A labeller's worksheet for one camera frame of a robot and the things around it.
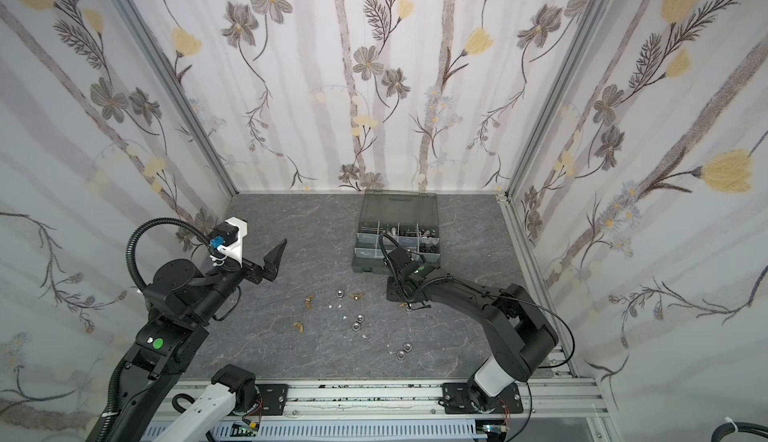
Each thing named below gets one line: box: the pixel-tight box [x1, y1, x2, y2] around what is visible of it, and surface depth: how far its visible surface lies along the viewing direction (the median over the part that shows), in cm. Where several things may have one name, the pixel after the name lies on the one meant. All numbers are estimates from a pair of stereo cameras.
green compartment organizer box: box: [352, 189, 441, 274], surface depth 109 cm
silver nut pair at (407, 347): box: [396, 342, 413, 361], surface depth 83 cm
